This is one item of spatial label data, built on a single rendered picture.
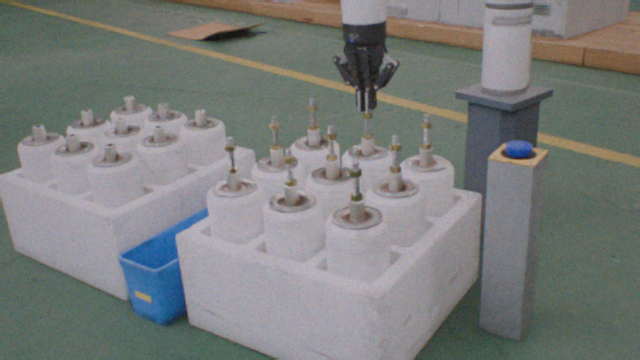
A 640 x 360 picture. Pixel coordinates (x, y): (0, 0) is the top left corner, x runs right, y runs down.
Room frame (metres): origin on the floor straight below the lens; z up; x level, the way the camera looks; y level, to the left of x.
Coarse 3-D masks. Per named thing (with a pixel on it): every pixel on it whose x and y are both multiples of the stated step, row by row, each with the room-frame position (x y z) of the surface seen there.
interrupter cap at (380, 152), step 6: (348, 150) 1.13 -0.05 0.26; (354, 150) 1.13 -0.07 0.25; (360, 150) 1.14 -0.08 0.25; (378, 150) 1.13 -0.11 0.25; (384, 150) 1.13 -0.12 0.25; (348, 156) 1.11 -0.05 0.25; (354, 156) 1.10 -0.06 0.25; (360, 156) 1.10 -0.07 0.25; (366, 156) 1.10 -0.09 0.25; (372, 156) 1.10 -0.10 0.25; (378, 156) 1.10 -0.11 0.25; (384, 156) 1.10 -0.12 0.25
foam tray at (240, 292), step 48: (192, 240) 0.96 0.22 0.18; (432, 240) 0.91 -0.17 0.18; (192, 288) 0.96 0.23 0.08; (240, 288) 0.90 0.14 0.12; (288, 288) 0.84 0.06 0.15; (336, 288) 0.79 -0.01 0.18; (384, 288) 0.78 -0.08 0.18; (432, 288) 0.90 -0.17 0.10; (240, 336) 0.91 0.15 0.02; (288, 336) 0.85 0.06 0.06; (336, 336) 0.80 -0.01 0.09; (384, 336) 0.77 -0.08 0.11
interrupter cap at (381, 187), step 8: (376, 184) 0.97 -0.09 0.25; (384, 184) 0.97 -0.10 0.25; (408, 184) 0.97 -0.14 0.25; (416, 184) 0.96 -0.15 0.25; (376, 192) 0.94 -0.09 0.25; (384, 192) 0.94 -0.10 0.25; (392, 192) 0.94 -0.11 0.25; (400, 192) 0.94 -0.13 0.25; (408, 192) 0.94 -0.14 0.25; (416, 192) 0.94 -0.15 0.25
